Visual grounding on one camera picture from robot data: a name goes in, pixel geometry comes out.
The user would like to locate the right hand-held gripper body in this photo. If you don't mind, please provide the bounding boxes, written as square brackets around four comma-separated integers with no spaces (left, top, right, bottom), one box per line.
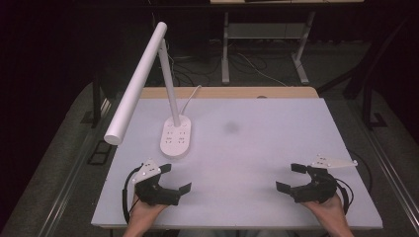
[290,153,360,204]

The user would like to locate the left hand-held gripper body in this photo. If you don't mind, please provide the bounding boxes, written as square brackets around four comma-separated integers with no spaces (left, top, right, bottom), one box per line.
[131,158,183,207]

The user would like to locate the person's left hand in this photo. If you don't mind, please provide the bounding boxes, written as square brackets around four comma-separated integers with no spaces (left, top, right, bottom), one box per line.
[126,197,168,229]

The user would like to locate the person's right hand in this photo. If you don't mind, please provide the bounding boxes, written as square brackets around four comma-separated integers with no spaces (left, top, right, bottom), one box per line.
[300,194,348,227]

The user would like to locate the white desk lamp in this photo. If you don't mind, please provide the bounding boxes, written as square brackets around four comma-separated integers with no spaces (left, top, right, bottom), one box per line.
[103,21,193,160]

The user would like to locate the black metal stand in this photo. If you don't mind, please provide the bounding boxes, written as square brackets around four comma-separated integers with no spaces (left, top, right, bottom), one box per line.
[316,15,411,131]
[81,73,104,129]

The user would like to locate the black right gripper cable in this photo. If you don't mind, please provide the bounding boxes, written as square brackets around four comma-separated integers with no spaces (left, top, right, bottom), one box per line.
[335,149,374,215]

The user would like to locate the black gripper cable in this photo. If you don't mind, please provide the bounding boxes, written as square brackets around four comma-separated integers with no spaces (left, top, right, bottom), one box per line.
[121,165,143,225]
[335,149,374,215]

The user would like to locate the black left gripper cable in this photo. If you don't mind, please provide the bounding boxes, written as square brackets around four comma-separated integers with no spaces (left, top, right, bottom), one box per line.
[121,165,143,225]

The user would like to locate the black floor frame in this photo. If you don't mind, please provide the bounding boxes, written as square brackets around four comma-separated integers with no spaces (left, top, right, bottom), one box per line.
[86,139,114,166]

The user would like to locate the metal floor rail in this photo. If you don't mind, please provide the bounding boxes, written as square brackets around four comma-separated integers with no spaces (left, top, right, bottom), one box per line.
[38,98,117,237]
[345,98,419,228]

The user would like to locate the white lamp cable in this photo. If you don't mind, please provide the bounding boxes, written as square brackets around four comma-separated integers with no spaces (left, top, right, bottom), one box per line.
[180,84,203,117]

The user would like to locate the black floor cables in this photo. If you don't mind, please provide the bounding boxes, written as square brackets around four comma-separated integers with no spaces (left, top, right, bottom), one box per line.
[166,39,222,88]

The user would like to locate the white floor cable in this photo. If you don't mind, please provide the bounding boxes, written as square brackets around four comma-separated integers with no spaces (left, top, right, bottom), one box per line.
[236,51,289,88]

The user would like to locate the grey metal table frame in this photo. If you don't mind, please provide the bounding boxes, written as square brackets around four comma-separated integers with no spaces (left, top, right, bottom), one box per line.
[220,11,317,86]

